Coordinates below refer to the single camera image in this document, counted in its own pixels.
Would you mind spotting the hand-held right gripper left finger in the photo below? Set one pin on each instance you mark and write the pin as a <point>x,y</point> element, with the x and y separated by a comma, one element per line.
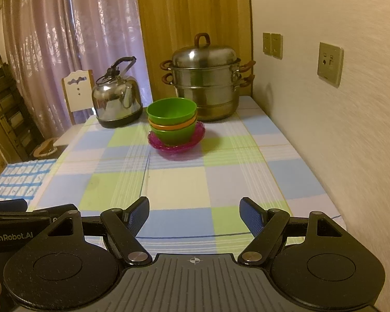
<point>139,216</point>

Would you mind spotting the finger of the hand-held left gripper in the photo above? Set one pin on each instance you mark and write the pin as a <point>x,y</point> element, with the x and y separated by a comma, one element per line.
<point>6,206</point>
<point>52,210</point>

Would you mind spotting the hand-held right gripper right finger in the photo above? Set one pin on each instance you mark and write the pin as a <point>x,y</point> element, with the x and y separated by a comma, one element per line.
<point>252,217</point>

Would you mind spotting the purple glass plate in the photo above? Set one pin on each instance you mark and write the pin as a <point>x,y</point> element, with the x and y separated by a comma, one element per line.
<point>200,130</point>
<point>156,145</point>
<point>177,150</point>

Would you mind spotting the large green bowl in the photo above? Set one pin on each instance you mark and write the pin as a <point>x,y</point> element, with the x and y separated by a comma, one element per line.
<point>175,136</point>

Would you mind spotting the orange bowl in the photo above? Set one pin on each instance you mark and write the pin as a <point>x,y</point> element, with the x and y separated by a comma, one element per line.
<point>174,128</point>

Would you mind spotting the small green bowl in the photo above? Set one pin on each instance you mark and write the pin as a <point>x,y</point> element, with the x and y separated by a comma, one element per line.
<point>172,112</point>

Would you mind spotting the blue patterned cloth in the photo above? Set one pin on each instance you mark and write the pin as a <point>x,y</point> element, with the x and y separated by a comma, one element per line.
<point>19,178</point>

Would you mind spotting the checked tablecloth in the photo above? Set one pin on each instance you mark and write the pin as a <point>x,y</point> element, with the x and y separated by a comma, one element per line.
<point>214,175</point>

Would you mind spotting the wicker basket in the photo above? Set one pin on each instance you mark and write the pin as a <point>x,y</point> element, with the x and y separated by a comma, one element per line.
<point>45,148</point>

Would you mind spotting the black folding rack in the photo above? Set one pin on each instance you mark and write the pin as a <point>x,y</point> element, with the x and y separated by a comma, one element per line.
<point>9,110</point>

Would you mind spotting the steel kettle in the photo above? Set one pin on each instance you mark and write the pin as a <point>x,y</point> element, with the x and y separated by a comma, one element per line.
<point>115,100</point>

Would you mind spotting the white wooden chair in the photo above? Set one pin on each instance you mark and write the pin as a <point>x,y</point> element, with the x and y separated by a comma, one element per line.
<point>79,94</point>

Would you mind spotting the steel steamer pot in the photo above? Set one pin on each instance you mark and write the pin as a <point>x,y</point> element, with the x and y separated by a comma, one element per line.
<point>204,81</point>

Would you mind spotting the purple curtain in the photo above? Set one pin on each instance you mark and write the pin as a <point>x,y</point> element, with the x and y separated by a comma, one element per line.
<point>68,39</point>

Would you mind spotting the wooden door panel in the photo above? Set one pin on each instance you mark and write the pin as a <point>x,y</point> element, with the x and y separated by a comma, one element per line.
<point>188,6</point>

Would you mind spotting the large beige wall socket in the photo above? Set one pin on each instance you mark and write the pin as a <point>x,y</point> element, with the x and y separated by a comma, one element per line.
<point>330,65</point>

